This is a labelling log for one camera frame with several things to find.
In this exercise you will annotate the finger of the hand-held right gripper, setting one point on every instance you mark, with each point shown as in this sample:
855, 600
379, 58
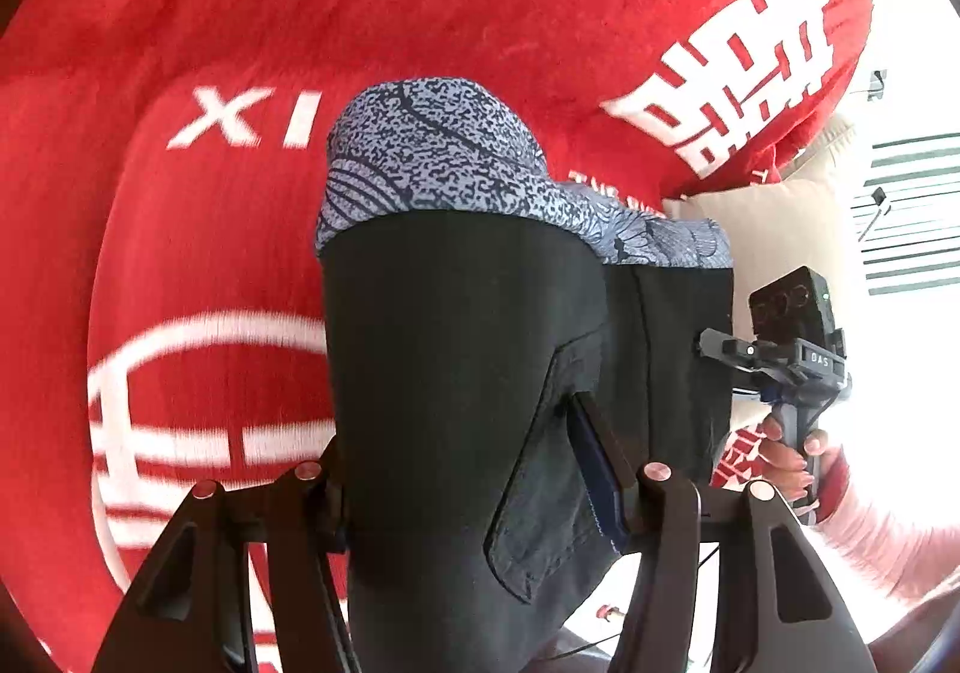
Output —
724, 345

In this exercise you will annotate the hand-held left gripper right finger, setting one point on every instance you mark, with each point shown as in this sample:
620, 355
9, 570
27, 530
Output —
600, 485

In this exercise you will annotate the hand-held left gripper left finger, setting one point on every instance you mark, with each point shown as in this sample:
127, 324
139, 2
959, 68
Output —
330, 493

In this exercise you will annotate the dark pants with blue lining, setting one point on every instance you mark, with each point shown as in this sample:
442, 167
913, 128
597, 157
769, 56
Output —
450, 380

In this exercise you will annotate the person's right forearm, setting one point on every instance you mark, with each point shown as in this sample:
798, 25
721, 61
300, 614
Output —
877, 530

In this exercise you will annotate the person's right hand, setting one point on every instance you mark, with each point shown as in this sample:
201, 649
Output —
784, 467

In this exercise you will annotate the beige pillow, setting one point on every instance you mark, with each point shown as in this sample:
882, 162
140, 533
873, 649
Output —
780, 223

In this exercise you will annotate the small red object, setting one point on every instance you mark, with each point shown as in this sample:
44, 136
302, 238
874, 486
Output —
604, 613

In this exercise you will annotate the striped window blind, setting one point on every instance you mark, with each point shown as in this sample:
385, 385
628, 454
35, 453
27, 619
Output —
915, 223

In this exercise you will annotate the red printed blanket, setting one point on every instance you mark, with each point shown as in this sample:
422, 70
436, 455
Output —
225, 230

